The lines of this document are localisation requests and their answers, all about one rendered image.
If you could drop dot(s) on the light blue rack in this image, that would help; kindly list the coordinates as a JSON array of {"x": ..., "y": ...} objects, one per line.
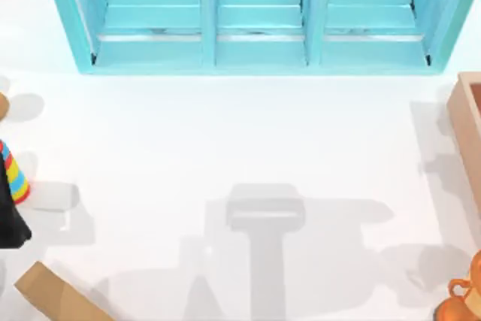
[{"x": 259, "y": 16}]

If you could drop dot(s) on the salmon-coloured shallow box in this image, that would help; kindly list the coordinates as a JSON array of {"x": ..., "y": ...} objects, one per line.
[{"x": 466, "y": 118}]

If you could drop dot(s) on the stack of coloured rings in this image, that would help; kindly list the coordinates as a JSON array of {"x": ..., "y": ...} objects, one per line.
[{"x": 16, "y": 178}]

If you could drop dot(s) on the brown bread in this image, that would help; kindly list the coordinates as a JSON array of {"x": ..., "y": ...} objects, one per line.
[{"x": 2, "y": 105}]

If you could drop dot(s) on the orange trophy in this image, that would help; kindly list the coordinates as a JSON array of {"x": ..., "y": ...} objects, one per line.
[{"x": 466, "y": 298}]

